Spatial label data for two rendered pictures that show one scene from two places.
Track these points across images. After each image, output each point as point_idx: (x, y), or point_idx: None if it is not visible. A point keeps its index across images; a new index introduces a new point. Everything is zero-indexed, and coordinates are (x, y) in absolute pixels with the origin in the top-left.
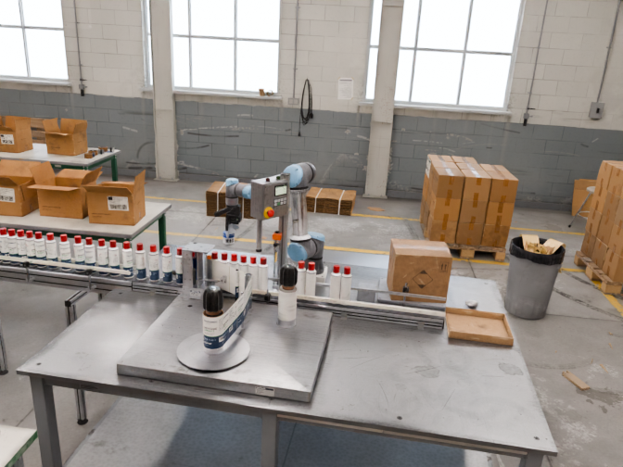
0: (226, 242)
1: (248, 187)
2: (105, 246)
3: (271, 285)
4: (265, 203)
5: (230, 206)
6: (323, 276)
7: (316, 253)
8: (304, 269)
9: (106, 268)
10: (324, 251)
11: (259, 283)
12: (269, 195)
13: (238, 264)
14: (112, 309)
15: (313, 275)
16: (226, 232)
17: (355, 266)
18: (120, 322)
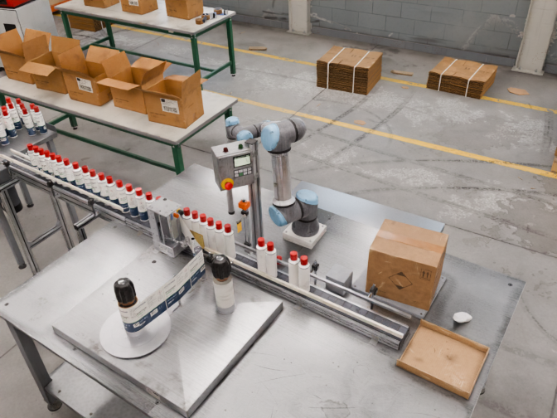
0: None
1: (243, 133)
2: (104, 179)
3: None
4: (222, 175)
5: None
6: (310, 241)
7: (304, 216)
8: (264, 246)
9: (106, 200)
10: (345, 196)
11: (225, 249)
12: (226, 167)
13: (205, 226)
14: (96, 248)
15: (271, 256)
16: None
17: (364, 226)
18: (93, 267)
